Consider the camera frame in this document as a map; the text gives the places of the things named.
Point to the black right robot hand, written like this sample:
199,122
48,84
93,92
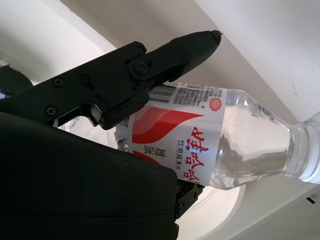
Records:
75,187

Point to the clear plastic water bottle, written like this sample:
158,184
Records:
200,140

